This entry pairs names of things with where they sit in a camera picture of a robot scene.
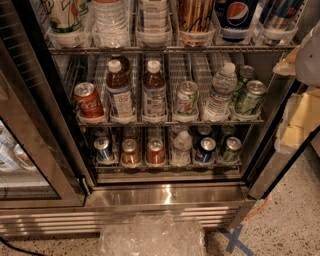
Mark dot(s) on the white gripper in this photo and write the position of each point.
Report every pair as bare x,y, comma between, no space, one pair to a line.
310,60

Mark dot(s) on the blue silver redbull can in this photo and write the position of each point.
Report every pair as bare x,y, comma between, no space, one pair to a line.
278,14

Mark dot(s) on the front green soda can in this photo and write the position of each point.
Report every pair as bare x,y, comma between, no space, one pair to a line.
250,98

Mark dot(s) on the rear green soda can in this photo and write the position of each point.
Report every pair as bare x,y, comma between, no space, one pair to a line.
246,74

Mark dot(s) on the open right fridge door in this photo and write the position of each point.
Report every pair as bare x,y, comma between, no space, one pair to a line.
300,121

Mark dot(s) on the clear water bottle middle shelf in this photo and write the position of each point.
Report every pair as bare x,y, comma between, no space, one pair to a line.
224,82

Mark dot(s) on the clear water bottle shelf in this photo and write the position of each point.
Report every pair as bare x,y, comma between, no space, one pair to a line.
182,145
224,82
110,28

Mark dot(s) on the green can bottom shelf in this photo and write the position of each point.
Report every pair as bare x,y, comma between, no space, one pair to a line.
231,149

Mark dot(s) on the blue pepsi can top shelf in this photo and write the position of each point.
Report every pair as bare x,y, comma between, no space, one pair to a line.
235,18

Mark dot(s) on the blue pepsi can shelf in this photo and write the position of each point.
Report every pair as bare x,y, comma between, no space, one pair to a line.
235,18
205,150

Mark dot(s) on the blue pepsi can bottom shelf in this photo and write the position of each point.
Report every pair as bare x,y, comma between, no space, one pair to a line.
205,150

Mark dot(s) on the white green soda can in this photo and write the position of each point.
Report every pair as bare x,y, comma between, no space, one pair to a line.
186,98

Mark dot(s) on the brown striped tall can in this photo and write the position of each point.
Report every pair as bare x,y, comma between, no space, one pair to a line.
194,18

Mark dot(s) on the clear water bottle bottom shelf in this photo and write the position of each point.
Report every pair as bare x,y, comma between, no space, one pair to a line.
182,145

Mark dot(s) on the white labelled bottle top shelf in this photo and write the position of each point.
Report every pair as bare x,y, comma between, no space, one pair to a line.
153,23

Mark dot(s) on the red can bottom shelf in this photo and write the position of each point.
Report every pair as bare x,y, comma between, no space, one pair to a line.
155,151

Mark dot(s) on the orange brown can bottom shelf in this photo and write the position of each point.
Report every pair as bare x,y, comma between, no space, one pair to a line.
130,153

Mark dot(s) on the clear water bottle top shelf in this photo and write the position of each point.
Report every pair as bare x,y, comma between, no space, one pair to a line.
110,28

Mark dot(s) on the blue silver can bottom shelf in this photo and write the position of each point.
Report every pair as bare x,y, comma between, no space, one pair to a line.
103,147

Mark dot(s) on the red coca cola can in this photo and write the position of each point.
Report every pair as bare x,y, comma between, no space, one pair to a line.
88,100

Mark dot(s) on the white green tall can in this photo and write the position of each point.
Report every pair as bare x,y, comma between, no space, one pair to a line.
65,22

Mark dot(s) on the left glass fridge door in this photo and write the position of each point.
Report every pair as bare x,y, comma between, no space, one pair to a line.
36,110

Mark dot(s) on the right brown tea bottle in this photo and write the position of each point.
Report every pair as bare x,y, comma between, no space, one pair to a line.
153,93

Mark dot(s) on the brown tea bottle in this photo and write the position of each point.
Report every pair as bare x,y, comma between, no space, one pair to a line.
125,63
153,93
120,92

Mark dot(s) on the blue tape cross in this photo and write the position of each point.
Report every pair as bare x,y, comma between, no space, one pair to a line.
234,242

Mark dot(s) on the rear brown tea bottle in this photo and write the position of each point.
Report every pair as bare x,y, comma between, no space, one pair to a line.
125,63

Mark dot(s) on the left brown tea bottle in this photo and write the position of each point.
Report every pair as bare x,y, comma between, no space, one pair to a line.
120,92

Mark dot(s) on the clear crumpled plastic bag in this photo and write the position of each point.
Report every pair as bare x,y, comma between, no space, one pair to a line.
153,236

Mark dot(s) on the top wire shelf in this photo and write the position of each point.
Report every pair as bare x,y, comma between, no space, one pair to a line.
174,49

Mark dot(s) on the wire shelf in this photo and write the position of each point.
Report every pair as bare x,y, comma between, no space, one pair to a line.
161,121
174,49
117,168

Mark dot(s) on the middle wire shelf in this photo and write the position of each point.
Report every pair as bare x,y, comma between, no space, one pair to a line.
161,121

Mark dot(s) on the bottom wire shelf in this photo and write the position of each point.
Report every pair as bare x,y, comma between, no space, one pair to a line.
117,168

